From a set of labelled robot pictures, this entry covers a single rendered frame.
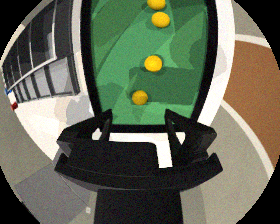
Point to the grey slanted cover panel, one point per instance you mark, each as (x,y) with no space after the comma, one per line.
(48,28)

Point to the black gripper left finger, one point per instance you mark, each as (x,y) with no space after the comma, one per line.
(86,128)

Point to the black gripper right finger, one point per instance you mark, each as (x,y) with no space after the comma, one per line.
(198,136)

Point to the yellow marble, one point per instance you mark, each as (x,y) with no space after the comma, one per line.
(160,19)
(140,97)
(156,4)
(153,63)

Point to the green tray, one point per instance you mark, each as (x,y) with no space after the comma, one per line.
(116,37)

